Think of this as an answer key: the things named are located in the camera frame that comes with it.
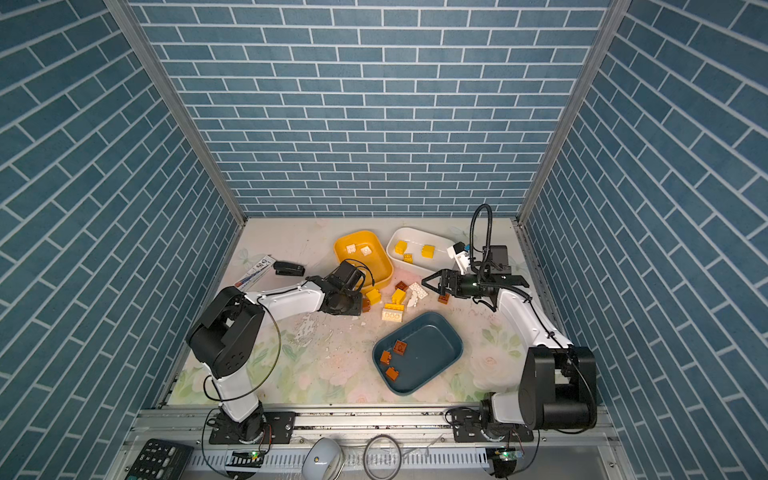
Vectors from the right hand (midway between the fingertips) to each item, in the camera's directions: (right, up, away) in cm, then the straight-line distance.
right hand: (431, 281), depth 82 cm
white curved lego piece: (-5, -8, +13) cm, 16 cm away
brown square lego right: (+6, -7, +16) cm, 19 cm away
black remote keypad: (-64, -39, -14) cm, 76 cm away
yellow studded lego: (-6, +5, +26) cm, 27 cm away
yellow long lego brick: (-10, -10, +14) cm, 20 cm away
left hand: (-22, -10, +13) cm, 27 cm away
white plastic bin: (-1, +8, +30) cm, 31 cm away
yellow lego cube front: (+2, +8, +29) cm, 30 cm away
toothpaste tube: (-59, 0, +20) cm, 62 cm away
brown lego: (-11, -25, -2) cm, 27 cm away
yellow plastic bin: (-17, +3, +24) cm, 29 cm away
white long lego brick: (-11, -12, +11) cm, 20 cm away
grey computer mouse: (-25, -36, -19) cm, 48 cm away
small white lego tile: (-26, +9, +26) cm, 38 cm away
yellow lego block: (-9, -7, +14) cm, 18 cm away
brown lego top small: (-8, -3, +17) cm, 19 cm away
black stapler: (-48, +2, +23) cm, 53 cm away
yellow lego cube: (-8, +9, +29) cm, 31 cm away
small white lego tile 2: (-21, +8, +27) cm, 35 cm away
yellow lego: (-17, -6, +13) cm, 22 cm away
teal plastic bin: (+1, -21, +6) cm, 21 cm away
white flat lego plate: (-2, -6, +16) cm, 17 cm away
